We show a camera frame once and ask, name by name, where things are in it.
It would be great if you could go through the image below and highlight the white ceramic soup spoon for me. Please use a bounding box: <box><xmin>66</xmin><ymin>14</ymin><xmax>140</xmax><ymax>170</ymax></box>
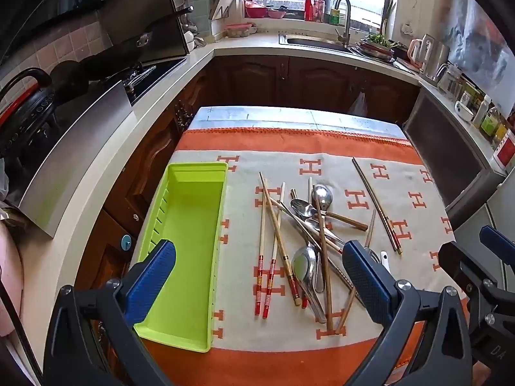
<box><xmin>380</xmin><ymin>251</ymin><xmax>391</xmax><ymax>273</ymax></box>

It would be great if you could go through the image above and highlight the steel fork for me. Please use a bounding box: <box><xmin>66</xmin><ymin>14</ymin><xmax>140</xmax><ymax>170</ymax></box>
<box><xmin>304</xmin><ymin>219</ymin><xmax>380</xmax><ymax>263</ymax></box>

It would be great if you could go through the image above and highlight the large steel serving spoon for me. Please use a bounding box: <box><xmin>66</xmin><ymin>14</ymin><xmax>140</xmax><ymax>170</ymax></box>
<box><xmin>292</xmin><ymin>247</ymin><xmax>326</xmax><ymax>324</ymax></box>

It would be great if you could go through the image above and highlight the long steel spoon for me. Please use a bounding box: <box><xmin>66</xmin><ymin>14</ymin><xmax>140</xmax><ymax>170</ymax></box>
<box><xmin>290</xmin><ymin>198</ymin><xmax>348</xmax><ymax>295</ymax></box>

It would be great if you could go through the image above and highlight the spoon with wooden handle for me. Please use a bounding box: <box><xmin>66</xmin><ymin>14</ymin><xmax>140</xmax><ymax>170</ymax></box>
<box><xmin>312</xmin><ymin>183</ymin><xmax>370</xmax><ymax>233</ymax></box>

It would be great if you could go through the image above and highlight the small steel spoon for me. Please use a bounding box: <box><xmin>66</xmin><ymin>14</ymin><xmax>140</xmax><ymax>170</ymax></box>
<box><xmin>290</xmin><ymin>188</ymin><xmax>325</xmax><ymax>294</ymax></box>

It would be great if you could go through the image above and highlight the silver metal chopstick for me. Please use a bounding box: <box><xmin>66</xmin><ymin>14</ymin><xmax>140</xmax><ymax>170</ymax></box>
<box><xmin>351</xmin><ymin>157</ymin><xmax>400</xmax><ymax>255</ymax></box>

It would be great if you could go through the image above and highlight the white chopstick red striped end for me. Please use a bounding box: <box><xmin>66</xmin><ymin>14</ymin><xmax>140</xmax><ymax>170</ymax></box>
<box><xmin>270</xmin><ymin>198</ymin><xmax>321</xmax><ymax>248</ymax></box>

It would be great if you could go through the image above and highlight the steel kitchen faucet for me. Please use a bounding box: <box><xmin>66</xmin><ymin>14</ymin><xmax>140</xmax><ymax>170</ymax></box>
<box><xmin>333</xmin><ymin>0</ymin><xmax>354</xmax><ymax>48</ymax></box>

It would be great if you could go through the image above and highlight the green plastic utensil tray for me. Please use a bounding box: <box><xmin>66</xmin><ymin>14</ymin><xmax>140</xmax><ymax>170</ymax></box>
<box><xmin>127</xmin><ymin>162</ymin><xmax>227</xmax><ymax>353</ymax></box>

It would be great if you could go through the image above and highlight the orange white H-pattern cloth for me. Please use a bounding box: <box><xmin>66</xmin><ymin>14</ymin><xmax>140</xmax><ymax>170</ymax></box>
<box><xmin>136</xmin><ymin>127</ymin><xmax>454</xmax><ymax>385</ymax></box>

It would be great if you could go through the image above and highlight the stainless steel splash panel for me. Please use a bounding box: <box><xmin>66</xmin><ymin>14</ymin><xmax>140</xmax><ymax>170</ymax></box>
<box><xmin>18</xmin><ymin>81</ymin><xmax>132</xmax><ymax>237</ymax></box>

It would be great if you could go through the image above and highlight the white electric kettle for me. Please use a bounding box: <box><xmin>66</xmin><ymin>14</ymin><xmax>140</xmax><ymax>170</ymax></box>
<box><xmin>407</xmin><ymin>34</ymin><xmax>435</xmax><ymax>69</ymax></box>

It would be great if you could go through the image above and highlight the black pressure cooker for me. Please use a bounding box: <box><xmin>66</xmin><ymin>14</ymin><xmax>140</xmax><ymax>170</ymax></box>
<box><xmin>1</xmin><ymin>67</ymin><xmax>55</xmax><ymax>158</ymax></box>

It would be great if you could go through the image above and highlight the red bottle on windowsill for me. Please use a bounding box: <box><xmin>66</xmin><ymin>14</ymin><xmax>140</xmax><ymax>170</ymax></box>
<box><xmin>304</xmin><ymin>0</ymin><xmax>314</xmax><ymax>22</ymax></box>

